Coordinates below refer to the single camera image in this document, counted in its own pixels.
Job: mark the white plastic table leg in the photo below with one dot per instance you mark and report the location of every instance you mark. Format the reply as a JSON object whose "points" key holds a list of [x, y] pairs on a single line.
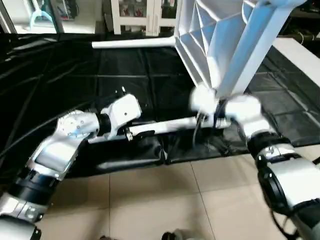
{"points": [[130, 43], [170, 125]]}

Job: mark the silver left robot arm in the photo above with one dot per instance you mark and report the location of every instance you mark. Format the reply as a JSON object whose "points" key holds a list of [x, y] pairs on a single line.
{"points": [[55, 150]]}

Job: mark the white glass door cabinet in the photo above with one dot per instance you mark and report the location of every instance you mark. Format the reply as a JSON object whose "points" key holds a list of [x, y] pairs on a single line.
{"points": [[116, 20]]}

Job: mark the teal and white mop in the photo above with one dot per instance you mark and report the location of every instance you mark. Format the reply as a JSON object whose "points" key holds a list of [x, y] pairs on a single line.
{"points": [[40, 20]]}

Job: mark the white plastic table top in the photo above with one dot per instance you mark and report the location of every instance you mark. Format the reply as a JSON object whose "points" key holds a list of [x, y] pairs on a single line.
{"points": [[200, 35]]}

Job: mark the black left robot foot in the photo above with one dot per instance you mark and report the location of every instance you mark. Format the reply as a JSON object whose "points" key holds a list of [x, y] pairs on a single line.
{"points": [[106, 237]]}

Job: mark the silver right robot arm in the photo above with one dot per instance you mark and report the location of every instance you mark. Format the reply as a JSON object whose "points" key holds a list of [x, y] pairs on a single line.
{"points": [[280, 175]]}

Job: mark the white flat board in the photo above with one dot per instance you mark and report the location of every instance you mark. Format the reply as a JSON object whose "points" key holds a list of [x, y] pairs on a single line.
{"points": [[300, 55]]}

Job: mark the black work mat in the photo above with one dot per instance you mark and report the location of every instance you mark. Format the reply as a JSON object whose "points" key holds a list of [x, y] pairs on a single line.
{"points": [[75, 85]]}

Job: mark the black slanted pole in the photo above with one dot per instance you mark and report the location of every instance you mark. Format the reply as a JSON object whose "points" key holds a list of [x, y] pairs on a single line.
{"points": [[57, 17]]}

